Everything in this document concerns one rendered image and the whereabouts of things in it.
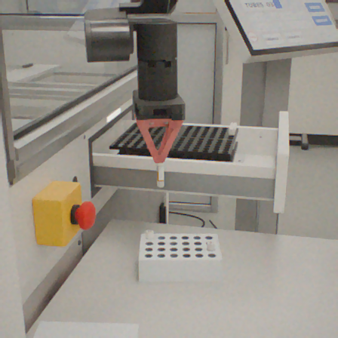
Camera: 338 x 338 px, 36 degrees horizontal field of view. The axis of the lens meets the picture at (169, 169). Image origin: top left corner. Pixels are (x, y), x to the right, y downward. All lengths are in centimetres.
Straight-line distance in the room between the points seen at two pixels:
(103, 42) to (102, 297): 35
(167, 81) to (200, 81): 192
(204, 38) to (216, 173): 177
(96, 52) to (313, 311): 46
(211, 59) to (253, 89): 67
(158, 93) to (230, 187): 25
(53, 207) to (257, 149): 54
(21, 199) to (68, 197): 6
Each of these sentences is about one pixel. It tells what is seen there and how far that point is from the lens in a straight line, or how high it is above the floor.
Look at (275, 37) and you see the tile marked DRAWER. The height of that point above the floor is 101.
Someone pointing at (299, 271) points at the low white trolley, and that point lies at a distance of 84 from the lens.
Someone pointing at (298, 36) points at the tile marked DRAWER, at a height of 100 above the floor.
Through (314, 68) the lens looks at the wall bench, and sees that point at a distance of 396.
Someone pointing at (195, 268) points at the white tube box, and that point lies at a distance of 78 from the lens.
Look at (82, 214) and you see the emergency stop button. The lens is 71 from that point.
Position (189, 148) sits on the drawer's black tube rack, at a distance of 93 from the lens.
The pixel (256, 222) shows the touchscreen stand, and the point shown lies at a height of 27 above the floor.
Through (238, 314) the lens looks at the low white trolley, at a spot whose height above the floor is 76.
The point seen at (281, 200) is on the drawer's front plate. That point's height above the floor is 84.
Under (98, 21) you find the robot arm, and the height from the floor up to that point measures 113.
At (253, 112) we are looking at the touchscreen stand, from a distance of 199.
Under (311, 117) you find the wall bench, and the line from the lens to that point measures 403.
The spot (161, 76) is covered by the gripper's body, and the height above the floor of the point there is 106.
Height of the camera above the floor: 118
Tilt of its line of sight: 20 degrees down
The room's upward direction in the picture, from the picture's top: straight up
